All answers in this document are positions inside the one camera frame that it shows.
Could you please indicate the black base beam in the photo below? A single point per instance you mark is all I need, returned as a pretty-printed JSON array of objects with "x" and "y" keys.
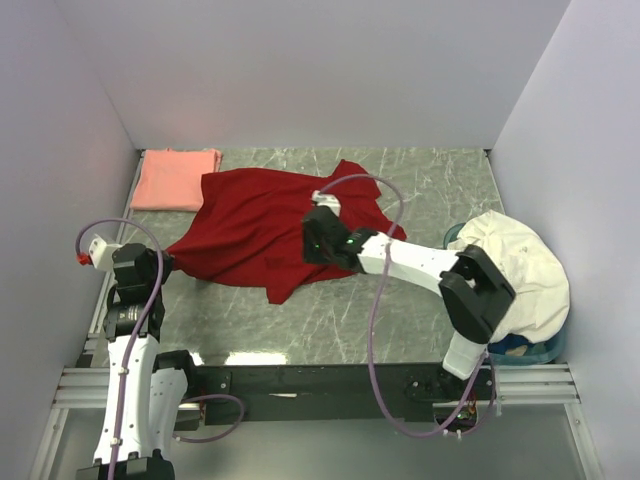
[{"x": 325, "y": 395}]

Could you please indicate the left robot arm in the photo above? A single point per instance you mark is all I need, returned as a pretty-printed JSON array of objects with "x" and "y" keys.
[{"x": 145, "y": 386}]

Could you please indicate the blue t shirt in basket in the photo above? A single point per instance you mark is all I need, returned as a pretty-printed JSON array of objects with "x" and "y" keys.
[{"x": 510, "y": 345}]

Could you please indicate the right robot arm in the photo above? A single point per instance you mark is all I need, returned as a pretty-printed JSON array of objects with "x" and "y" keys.
[{"x": 475, "y": 293}]

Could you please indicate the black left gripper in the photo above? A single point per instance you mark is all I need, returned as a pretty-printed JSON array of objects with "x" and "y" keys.
[{"x": 167, "y": 265}]

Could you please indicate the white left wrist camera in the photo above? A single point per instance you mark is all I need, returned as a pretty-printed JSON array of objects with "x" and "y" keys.
[{"x": 99, "y": 255}]

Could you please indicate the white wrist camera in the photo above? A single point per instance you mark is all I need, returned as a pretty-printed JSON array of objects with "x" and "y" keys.
[
  {"x": 320, "y": 199},
  {"x": 99, "y": 255}
]

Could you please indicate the white crumpled t shirt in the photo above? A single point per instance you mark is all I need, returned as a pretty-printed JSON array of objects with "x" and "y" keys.
[{"x": 538, "y": 278}]

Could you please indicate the folded pink t shirt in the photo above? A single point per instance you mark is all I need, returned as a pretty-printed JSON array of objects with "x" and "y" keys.
[{"x": 170, "y": 180}]

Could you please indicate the red t shirt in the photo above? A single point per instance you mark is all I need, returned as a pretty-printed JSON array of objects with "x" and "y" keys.
[{"x": 248, "y": 232}]

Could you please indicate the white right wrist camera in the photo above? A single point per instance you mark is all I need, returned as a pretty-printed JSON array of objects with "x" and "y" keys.
[{"x": 320, "y": 199}]

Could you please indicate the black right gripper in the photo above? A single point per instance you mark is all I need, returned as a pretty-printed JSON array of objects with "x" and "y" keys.
[{"x": 309, "y": 255}]

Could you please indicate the blue plastic basket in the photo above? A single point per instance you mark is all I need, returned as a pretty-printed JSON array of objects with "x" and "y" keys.
[{"x": 539, "y": 353}]

